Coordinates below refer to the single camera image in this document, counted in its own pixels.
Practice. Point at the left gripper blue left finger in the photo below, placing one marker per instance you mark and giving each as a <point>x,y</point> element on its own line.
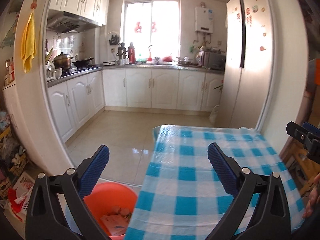
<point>45,218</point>

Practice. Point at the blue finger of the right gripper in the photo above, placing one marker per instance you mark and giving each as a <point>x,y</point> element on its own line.
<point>312,129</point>
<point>309,141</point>

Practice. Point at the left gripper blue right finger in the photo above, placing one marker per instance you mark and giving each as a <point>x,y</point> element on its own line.
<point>271,216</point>

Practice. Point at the orange plastic trash bucket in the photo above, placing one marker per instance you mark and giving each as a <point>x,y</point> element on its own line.
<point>112,205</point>

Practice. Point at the white lower kitchen cabinets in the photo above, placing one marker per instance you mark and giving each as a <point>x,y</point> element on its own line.
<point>77,97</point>

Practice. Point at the white kitchen cabinets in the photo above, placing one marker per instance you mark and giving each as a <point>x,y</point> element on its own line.
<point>95,10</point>
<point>77,97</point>

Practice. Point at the white upper kitchen cabinets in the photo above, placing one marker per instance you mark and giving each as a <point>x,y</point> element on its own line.
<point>95,10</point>

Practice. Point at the right hand red nails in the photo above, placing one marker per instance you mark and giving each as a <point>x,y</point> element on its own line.
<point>313,200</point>

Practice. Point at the white double door refrigerator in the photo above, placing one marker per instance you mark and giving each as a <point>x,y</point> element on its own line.
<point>248,68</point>

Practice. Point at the white plastic bag on floor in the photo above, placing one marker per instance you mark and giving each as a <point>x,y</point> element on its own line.
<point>213,115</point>

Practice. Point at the blue white checkered tablecloth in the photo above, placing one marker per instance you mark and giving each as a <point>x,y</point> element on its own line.
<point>182,197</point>

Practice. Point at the silver microwave oven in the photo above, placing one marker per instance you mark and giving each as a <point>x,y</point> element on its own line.
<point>214,60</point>

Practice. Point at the metal cooking pot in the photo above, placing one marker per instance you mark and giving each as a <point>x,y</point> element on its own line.
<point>62,61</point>

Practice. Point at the black wok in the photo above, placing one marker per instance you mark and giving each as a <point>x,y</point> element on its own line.
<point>83,63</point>

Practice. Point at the yellow hanging towel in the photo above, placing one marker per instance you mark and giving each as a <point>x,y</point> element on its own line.
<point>28,43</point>

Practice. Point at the black thermos bottle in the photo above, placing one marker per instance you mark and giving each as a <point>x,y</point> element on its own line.
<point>121,54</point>

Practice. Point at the red thermos bottle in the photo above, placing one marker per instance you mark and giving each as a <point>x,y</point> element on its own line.
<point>131,53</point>

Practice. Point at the steel range hood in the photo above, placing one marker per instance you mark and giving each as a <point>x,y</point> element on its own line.
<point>66,22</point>

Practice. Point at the white wall water heater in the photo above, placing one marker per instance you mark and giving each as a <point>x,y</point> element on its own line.
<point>203,20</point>

